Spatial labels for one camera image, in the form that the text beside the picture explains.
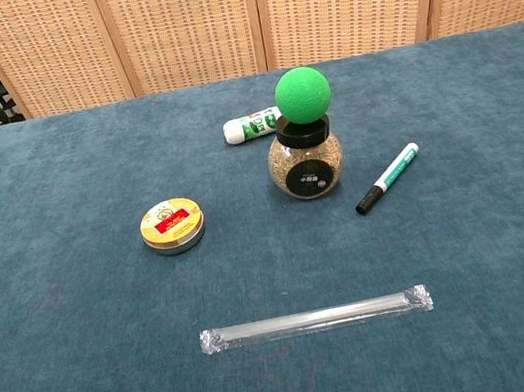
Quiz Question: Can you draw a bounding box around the green foam ball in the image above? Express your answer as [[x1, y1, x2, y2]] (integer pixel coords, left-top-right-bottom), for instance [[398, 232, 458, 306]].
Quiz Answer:
[[270, 62, 337, 130]]

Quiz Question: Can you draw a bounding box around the round glass jar black lid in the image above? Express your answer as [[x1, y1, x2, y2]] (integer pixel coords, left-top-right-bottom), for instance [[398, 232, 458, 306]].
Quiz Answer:
[[260, 107, 352, 207]]

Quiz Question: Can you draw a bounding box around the white green tube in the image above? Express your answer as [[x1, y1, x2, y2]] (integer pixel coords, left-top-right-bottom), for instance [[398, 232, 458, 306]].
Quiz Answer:
[[219, 104, 288, 147]]

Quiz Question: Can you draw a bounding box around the round yellow tin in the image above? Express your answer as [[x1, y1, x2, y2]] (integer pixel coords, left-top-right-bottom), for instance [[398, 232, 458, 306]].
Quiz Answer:
[[136, 193, 211, 261]]

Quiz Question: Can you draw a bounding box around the white marker black cap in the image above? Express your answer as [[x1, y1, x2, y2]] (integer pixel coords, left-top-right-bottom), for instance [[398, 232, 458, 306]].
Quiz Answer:
[[346, 141, 430, 218]]

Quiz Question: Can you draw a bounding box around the clear plastic wrapped straw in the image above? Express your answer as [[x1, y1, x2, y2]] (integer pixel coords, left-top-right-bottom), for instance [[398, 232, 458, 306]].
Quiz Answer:
[[196, 282, 437, 357]]

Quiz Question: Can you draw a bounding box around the woven rattan folding screen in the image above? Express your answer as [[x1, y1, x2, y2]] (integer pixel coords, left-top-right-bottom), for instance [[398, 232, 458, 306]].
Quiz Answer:
[[0, 0, 524, 125]]

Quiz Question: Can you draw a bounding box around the blue table cloth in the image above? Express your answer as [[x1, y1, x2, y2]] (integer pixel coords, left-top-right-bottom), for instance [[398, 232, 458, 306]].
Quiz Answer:
[[0, 21, 524, 392]]

